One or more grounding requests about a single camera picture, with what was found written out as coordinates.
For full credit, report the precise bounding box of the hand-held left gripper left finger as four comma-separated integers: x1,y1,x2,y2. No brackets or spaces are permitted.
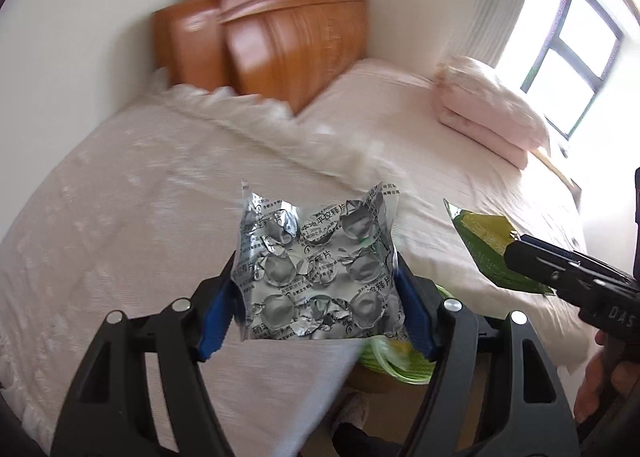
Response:
50,254,242,457

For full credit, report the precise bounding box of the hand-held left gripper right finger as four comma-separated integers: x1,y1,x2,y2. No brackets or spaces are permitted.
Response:
392,257,582,457

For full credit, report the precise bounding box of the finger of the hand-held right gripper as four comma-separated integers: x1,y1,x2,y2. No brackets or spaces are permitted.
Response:
503,234,601,305

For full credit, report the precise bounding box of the green perforated plastic basket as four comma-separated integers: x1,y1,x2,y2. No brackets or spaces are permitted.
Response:
357,283,452,384

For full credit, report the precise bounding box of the green yellow snack packet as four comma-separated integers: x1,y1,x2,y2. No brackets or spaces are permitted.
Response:
443,198,557,296

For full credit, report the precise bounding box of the silver blister pack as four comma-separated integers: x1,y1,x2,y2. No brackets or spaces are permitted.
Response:
234,180,408,343

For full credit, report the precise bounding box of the person's right hand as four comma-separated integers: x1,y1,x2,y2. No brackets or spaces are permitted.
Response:
574,329,640,424

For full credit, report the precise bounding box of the grey fluffy slipper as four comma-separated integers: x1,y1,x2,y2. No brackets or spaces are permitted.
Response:
339,391,370,434

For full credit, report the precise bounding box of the person's dark trouser leg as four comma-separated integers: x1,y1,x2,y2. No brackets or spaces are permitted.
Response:
334,424,403,457

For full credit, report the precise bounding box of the white lace ruffled blanket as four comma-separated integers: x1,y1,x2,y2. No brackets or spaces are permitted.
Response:
0,69,403,457

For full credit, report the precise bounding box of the folded pink quilt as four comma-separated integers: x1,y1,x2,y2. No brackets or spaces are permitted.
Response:
432,87,532,171

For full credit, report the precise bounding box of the white pillow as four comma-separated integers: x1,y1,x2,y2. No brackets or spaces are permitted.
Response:
436,55,552,148

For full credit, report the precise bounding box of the bed with pink sheet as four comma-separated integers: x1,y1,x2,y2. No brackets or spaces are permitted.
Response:
292,57,592,374

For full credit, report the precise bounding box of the dark framed window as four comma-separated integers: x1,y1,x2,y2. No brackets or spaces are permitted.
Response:
519,0,627,140

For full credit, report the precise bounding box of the white curtain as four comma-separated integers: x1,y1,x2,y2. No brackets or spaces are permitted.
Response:
469,0,553,74

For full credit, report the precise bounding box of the orange wooden headboard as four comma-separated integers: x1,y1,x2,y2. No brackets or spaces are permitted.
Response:
152,0,369,116

